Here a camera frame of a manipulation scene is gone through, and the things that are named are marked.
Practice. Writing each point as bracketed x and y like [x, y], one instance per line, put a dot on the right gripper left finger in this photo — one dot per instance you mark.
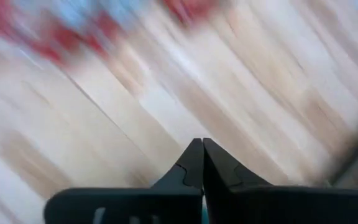
[135, 205]

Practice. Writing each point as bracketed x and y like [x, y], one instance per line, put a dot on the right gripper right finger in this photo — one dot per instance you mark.
[275, 205]

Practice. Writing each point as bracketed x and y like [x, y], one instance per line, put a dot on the red popcorn bag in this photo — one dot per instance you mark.
[61, 40]

